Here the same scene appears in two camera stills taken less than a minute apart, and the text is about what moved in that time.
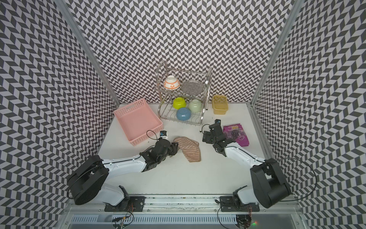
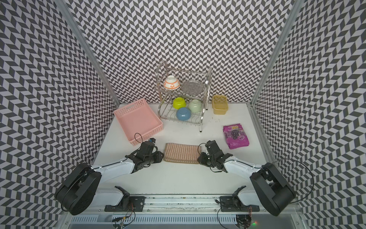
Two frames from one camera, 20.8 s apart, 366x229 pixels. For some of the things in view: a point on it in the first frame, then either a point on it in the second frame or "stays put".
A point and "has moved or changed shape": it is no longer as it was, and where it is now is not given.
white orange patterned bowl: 171,83 stays put
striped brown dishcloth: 190,148 has moved or changed shape
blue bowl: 183,113 stays put
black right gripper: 207,137 to 202,160
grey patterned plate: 192,88 stays put
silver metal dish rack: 181,95 stays put
